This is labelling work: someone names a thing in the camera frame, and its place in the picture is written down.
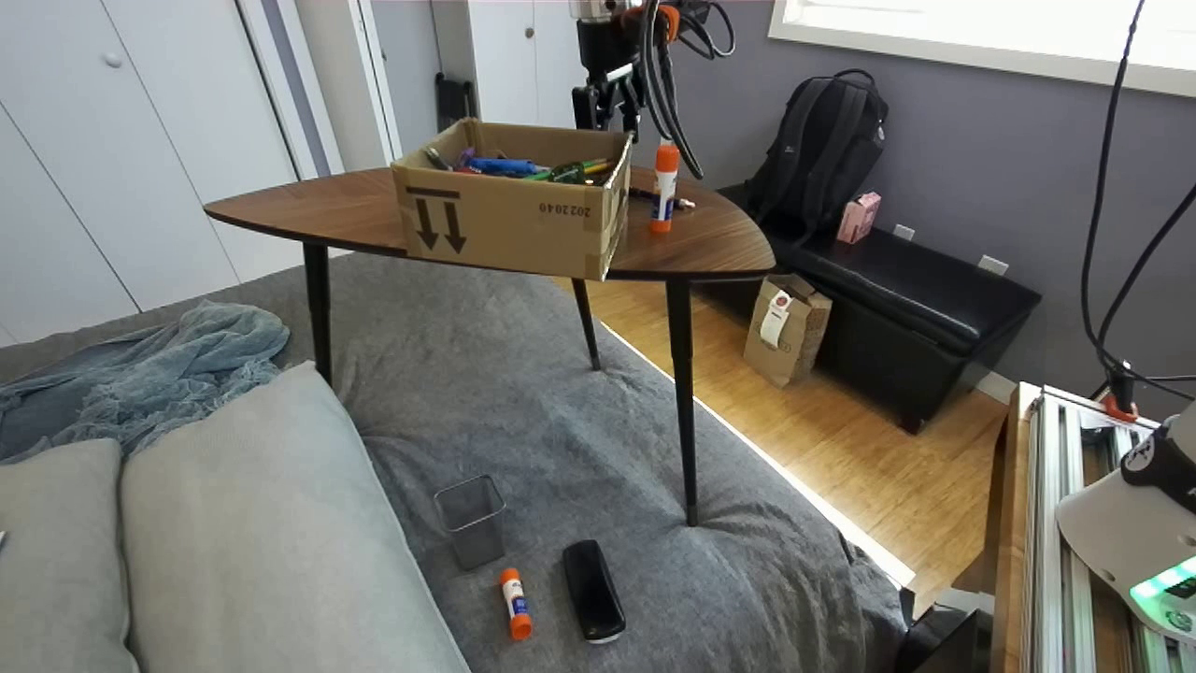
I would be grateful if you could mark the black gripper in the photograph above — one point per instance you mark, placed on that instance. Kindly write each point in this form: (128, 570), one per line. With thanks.
(607, 53)

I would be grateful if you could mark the cardboard box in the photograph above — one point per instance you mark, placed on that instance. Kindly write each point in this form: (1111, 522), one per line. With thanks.
(562, 221)

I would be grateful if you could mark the pink small box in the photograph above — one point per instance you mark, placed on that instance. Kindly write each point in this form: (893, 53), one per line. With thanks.
(857, 220)

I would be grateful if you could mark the grey mesh pen cup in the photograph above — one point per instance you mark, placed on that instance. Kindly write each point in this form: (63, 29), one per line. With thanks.
(474, 522)

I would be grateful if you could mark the white glue bottle orange cap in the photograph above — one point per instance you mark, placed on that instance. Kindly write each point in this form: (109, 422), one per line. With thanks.
(666, 171)

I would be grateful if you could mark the blue marker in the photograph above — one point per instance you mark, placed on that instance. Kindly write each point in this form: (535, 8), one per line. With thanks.
(501, 168)

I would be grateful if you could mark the black backpack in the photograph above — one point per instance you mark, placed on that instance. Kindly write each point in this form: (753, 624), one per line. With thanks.
(827, 144)

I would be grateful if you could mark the wooden side table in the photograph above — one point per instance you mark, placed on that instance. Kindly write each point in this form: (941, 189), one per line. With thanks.
(361, 212)

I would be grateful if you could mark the brown paper bag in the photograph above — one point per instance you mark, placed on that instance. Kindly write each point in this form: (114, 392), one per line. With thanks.
(788, 327)

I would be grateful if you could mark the black storage ottoman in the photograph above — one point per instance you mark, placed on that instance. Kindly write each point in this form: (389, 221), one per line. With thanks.
(909, 323)

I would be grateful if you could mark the white closet doors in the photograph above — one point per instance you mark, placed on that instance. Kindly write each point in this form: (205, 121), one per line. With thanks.
(120, 124)

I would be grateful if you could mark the black remote device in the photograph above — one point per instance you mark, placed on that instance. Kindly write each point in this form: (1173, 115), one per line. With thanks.
(592, 594)

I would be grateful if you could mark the grey cushion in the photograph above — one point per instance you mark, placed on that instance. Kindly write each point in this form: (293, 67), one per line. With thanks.
(63, 575)
(259, 540)

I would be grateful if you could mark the blue grey blanket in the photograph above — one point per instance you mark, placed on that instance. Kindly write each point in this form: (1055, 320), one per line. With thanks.
(143, 384)

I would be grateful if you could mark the aluminium frame rail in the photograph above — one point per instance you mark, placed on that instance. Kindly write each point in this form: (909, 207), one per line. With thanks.
(1093, 540)

